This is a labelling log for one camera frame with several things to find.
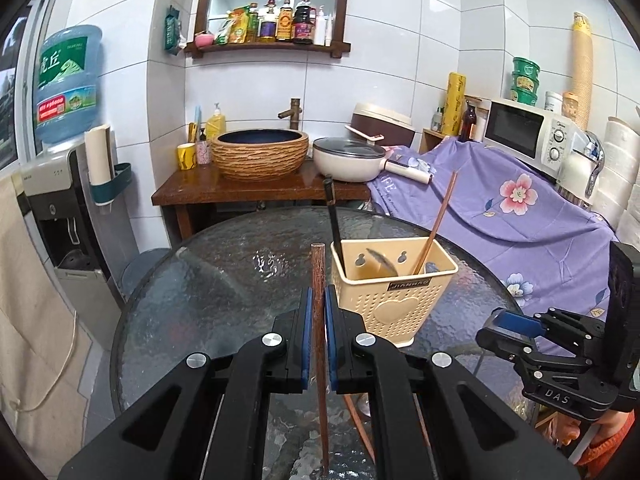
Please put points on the white plastic bottle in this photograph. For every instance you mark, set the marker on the white plastic bottle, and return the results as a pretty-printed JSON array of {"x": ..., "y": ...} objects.
[{"x": 322, "y": 27}]

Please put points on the white lidded container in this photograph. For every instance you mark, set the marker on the white lidded container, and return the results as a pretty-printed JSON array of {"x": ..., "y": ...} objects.
[{"x": 552, "y": 102}]

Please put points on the wooden sink cabinet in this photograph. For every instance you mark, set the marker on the wooden sink cabinet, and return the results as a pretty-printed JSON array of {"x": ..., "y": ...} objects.
[{"x": 200, "y": 190}]

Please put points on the stack of white paper cups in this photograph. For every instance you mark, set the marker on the stack of white paper cups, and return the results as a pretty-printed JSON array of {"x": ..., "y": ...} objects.
[{"x": 100, "y": 155}]

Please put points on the person's right forearm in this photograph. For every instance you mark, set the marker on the person's right forearm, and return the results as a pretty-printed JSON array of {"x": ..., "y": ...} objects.
[{"x": 610, "y": 440}]

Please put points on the yellow sauce pouch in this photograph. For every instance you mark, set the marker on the yellow sauce pouch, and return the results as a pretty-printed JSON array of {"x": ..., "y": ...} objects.
[{"x": 236, "y": 25}]

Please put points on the white thermos kettle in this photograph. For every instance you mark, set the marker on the white thermos kettle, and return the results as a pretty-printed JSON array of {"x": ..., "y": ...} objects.
[{"x": 577, "y": 175}]

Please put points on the beige cloth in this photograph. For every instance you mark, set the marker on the beige cloth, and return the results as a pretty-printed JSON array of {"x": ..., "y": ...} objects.
[{"x": 35, "y": 320}]

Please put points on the white microwave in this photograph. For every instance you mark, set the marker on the white microwave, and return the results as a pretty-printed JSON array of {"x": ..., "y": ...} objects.
[{"x": 515, "y": 127}]

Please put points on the purple label oil bottle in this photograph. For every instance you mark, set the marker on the purple label oil bottle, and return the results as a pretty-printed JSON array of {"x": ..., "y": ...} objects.
[{"x": 268, "y": 25}]

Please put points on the purple floral cloth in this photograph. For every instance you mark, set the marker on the purple floral cloth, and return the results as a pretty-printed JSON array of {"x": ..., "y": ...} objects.
[{"x": 500, "y": 240}]

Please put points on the blue toothbrush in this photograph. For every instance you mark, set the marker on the blue toothbrush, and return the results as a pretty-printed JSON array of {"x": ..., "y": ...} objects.
[{"x": 197, "y": 120}]

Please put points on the brown glass bottle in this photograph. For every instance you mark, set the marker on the brown glass bottle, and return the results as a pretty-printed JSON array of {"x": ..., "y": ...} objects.
[{"x": 468, "y": 125}]

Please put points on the sliding window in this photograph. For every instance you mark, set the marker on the sliding window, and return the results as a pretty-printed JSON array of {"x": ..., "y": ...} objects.
[{"x": 15, "y": 85}]

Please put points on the yellow soap dispenser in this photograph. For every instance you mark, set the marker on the yellow soap dispenser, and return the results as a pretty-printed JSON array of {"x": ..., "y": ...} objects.
[{"x": 216, "y": 127}]

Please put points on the small wooden box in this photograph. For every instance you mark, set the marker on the small wooden box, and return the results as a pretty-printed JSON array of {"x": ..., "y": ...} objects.
[{"x": 432, "y": 141}]

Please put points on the wooden framed wall shelf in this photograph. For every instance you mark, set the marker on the wooden framed wall shelf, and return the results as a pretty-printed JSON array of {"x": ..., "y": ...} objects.
[{"x": 260, "y": 47}]

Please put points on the white pot with glass lid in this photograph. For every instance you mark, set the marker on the white pot with glass lid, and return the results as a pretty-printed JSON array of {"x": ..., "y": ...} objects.
[{"x": 345, "y": 165}]

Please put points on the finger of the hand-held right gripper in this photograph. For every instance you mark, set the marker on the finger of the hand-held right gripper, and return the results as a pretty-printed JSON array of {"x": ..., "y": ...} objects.
[
  {"x": 502, "y": 344},
  {"x": 517, "y": 323}
]

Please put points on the beige printed cup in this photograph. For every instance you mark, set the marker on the beige printed cup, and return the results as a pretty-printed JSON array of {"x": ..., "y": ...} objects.
[{"x": 571, "y": 106}]

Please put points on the brown wooden chopstick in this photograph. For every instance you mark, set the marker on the brown wooden chopstick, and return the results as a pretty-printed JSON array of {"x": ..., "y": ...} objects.
[
  {"x": 438, "y": 215},
  {"x": 361, "y": 425},
  {"x": 318, "y": 270}
]

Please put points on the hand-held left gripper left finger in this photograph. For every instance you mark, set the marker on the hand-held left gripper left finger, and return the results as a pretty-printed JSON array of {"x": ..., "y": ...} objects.
[{"x": 306, "y": 345}]

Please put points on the blue water jug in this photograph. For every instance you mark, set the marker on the blue water jug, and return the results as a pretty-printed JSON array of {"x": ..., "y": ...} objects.
[{"x": 67, "y": 85}]

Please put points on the white rice paddle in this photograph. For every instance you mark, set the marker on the white rice paddle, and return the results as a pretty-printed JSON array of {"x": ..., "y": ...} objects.
[{"x": 362, "y": 133}]

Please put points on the grey trash bin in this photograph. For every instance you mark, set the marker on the grey trash bin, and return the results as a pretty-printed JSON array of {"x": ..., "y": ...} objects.
[{"x": 145, "y": 272}]

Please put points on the woven pattern basin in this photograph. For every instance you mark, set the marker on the woven pattern basin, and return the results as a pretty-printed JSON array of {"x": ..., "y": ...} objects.
[{"x": 260, "y": 160}]

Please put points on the large metal spoon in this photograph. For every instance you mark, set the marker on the large metal spoon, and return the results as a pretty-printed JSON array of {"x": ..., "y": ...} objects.
[{"x": 382, "y": 261}]

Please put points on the yellow wrap roll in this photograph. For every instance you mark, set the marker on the yellow wrap roll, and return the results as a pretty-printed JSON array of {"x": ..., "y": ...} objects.
[{"x": 454, "y": 105}]

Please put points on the cream perforated utensil holder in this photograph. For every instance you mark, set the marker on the cream perforated utensil holder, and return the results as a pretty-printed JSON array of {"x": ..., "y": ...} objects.
[{"x": 395, "y": 310}]

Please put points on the person's right hand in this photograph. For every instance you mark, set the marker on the person's right hand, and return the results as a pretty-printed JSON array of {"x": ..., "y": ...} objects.
[{"x": 569, "y": 425}]

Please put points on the teal cup holder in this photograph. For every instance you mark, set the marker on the teal cup holder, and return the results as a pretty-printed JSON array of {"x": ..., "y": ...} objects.
[{"x": 117, "y": 185}]

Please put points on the water dispenser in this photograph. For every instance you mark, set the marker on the water dispenser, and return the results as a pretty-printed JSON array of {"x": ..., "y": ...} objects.
[{"x": 65, "y": 240}]

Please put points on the green hanging packet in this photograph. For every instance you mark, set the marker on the green hanging packet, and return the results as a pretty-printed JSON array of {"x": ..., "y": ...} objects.
[{"x": 172, "y": 30}]

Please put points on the bronze faucet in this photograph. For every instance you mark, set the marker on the bronze faucet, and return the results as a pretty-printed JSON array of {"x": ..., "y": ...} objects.
[{"x": 295, "y": 112}]

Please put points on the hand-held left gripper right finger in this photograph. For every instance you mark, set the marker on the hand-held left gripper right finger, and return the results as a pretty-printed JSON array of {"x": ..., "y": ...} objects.
[{"x": 331, "y": 345}]

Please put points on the yellow mug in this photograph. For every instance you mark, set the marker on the yellow mug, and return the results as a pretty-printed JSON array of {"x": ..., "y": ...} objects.
[{"x": 186, "y": 157}]

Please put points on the tall stack of beige cups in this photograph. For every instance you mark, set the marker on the tall stack of beige cups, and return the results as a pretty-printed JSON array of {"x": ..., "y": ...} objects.
[{"x": 581, "y": 70}]

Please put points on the pink bowl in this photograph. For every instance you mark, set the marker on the pink bowl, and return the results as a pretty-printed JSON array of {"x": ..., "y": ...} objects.
[{"x": 205, "y": 40}]

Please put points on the dark soy sauce bottle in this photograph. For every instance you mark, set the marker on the dark soy sauce bottle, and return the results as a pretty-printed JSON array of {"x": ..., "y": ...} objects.
[{"x": 303, "y": 22}]

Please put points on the stack of white paper rolls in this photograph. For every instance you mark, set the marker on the stack of white paper rolls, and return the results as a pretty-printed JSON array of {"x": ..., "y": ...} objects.
[{"x": 625, "y": 175}]

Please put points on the amber sauce bottle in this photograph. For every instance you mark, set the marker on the amber sauce bottle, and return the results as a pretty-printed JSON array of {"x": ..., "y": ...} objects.
[{"x": 285, "y": 22}]

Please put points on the brown and white rice cooker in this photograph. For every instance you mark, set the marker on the brown and white rice cooker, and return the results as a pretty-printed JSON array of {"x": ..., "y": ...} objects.
[{"x": 380, "y": 122}]

